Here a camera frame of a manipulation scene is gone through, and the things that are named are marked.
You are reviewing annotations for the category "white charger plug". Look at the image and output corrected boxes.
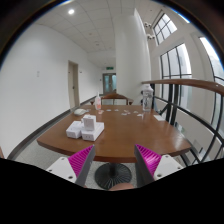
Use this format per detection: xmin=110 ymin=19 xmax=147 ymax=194
xmin=82 ymin=115 xmax=96 ymax=131

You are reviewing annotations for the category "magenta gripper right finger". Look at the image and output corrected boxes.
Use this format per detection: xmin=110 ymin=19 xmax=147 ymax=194
xmin=134 ymin=144 xmax=182 ymax=185

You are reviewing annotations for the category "white round flat object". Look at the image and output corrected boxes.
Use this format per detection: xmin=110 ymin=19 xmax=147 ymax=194
xmin=74 ymin=109 xmax=87 ymax=116

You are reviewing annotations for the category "wooden chair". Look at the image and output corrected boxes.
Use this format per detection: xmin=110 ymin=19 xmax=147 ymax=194
xmin=101 ymin=93 xmax=133 ymax=105

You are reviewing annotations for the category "white paper card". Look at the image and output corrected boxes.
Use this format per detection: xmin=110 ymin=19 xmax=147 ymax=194
xmin=154 ymin=115 xmax=165 ymax=121

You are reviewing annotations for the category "white square adapter box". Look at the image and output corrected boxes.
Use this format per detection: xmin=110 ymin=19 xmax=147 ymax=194
xmin=66 ymin=121 xmax=83 ymax=139

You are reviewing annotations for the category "wooden and black railing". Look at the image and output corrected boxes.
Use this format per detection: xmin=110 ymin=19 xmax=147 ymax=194
xmin=143 ymin=79 xmax=224 ymax=166

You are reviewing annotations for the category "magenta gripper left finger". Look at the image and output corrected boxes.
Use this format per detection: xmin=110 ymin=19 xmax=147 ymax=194
xmin=47 ymin=145 xmax=95 ymax=187

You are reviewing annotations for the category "black table pedestal base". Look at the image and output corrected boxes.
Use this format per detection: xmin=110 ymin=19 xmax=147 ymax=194
xmin=95 ymin=163 xmax=132 ymax=190

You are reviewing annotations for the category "glass double door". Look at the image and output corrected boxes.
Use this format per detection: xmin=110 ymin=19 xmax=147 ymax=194
xmin=103 ymin=74 xmax=116 ymax=94

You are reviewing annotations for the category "hand sanitizer bottle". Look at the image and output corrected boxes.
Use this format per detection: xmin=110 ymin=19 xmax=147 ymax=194
xmin=95 ymin=93 xmax=101 ymax=110

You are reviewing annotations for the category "round brown wooden table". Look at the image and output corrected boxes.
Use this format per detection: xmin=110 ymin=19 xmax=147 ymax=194
xmin=37 ymin=105 xmax=191 ymax=163

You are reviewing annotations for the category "beige side door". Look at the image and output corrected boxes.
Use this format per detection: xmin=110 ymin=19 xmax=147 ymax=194
xmin=68 ymin=61 xmax=80 ymax=108

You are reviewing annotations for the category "white power strip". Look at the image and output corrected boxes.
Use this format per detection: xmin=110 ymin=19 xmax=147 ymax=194
xmin=81 ymin=122 xmax=104 ymax=141

